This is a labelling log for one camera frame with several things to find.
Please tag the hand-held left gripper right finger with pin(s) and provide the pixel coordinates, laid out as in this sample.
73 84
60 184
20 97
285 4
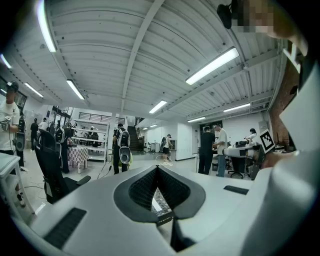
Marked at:
215 212

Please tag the small dark printed package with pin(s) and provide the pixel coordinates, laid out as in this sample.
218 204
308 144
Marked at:
160 203

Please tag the black head-worn camera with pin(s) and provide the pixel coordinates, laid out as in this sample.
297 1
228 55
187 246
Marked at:
225 13

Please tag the white flat panel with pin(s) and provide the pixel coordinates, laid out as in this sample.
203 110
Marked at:
303 117

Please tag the white shelf rack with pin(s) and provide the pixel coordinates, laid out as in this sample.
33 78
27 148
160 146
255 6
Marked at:
100 135

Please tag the long ceiling light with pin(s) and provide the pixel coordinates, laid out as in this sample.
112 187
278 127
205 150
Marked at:
196 119
5 61
46 27
75 89
212 65
158 106
33 90
236 107

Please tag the black office chair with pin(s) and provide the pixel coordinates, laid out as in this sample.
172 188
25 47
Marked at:
51 170

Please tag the person's right hand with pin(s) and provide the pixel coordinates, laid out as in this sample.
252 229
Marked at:
277 158

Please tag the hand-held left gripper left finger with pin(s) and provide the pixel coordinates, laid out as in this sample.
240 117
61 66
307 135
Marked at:
100 220

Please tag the dark staircase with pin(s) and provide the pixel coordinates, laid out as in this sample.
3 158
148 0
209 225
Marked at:
135 141

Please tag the white side table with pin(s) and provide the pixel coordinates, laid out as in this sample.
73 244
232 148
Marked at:
7 165

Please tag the checkered cloth table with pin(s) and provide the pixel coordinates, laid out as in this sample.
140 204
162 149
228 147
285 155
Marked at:
78 155

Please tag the person's head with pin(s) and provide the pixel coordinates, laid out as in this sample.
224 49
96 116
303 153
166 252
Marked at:
282 27

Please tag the black swivel chair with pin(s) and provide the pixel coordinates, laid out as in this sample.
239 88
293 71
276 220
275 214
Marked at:
237 166

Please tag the white workbench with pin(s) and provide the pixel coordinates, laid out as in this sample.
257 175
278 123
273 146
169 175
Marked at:
237 151

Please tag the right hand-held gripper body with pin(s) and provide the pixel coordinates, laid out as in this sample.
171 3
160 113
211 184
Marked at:
267 141

